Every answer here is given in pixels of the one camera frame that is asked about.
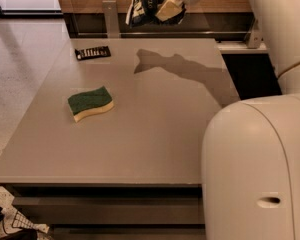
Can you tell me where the grey lower drawer front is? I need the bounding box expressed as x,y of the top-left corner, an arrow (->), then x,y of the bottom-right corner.
52,227 -> 206,240

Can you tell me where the black wire basket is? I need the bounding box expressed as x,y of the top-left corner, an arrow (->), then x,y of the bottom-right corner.
11,211 -> 49,233

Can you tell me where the grey drawer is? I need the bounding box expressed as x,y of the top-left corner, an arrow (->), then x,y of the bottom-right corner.
13,197 -> 204,225
52,227 -> 206,240

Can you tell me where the left metal bracket post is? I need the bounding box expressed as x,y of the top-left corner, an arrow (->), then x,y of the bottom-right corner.
102,0 -> 120,39

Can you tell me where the right metal bracket post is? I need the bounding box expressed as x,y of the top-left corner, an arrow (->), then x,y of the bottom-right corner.
245,20 -> 262,49

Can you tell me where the metal bracket post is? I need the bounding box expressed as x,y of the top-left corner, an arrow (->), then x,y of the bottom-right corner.
102,0 -> 120,39
245,20 -> 262,49

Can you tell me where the horizontal metal rail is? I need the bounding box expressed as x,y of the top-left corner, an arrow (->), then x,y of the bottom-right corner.
71,31 -> 251,40

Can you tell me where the grey upper drawer front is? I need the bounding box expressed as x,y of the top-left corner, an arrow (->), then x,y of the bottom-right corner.
13,197 -> 204,225

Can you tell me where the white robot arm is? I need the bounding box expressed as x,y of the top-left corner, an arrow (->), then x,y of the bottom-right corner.
201,0 -> 300,240

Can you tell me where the green and yellow sponge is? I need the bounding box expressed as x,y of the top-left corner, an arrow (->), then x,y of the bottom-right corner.
68,86 -> 114,122

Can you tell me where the blue Kettle chip bag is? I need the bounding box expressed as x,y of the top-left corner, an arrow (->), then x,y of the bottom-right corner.
126,0 -> 186,27

